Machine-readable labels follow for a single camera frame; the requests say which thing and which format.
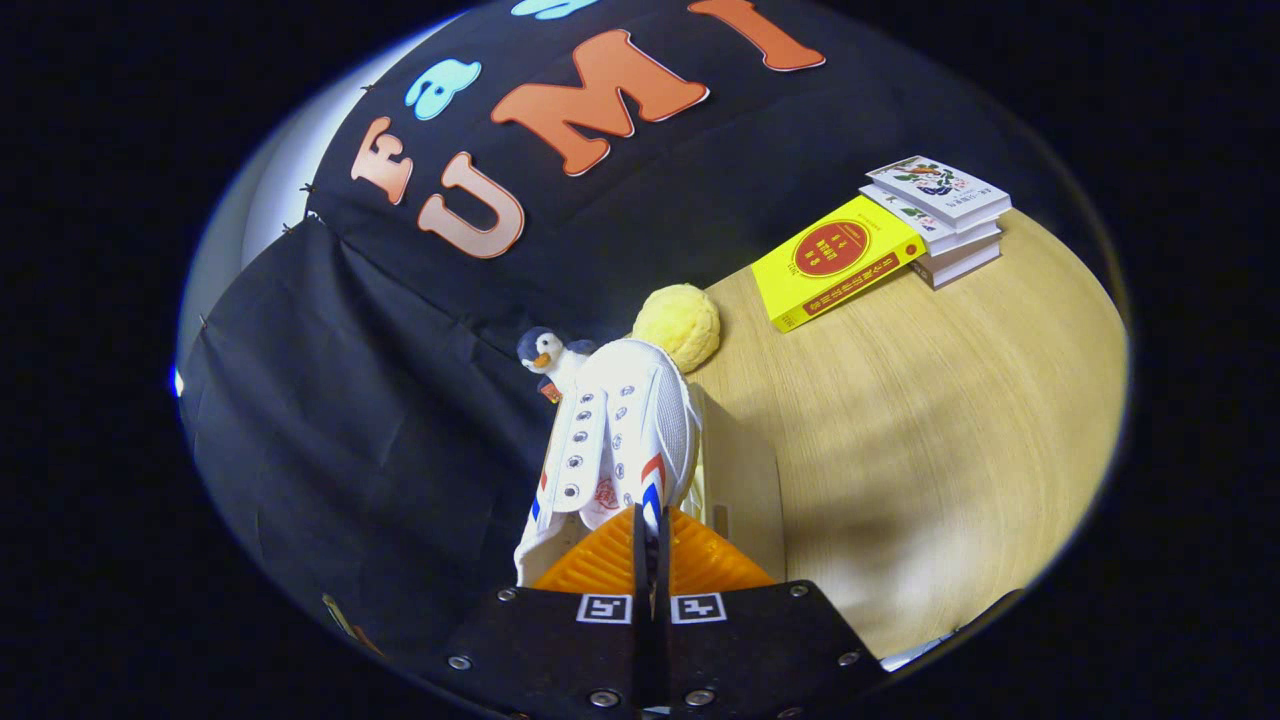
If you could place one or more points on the penguin plush toy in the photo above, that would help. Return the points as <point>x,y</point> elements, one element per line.
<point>545,350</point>

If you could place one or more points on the cream fabric storage box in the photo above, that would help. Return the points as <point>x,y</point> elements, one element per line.
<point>745,480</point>

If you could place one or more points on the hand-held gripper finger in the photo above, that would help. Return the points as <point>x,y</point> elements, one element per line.
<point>640,650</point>
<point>662,640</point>

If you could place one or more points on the black backdrop cloth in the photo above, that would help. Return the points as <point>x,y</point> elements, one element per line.
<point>350,400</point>

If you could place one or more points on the brown cover book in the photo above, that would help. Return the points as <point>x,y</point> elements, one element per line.
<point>960,266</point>

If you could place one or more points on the yellow book with red circle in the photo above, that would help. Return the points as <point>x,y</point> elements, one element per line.
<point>830,260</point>

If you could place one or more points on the white floral cover book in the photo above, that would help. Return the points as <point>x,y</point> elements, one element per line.
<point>935,185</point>

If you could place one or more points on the white book with plant print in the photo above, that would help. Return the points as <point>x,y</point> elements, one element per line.
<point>903,213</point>

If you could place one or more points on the yellow round plush bun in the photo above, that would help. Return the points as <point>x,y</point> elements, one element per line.
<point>680,320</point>

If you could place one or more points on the white canvas shoe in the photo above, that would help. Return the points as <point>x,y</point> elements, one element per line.
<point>620,420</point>

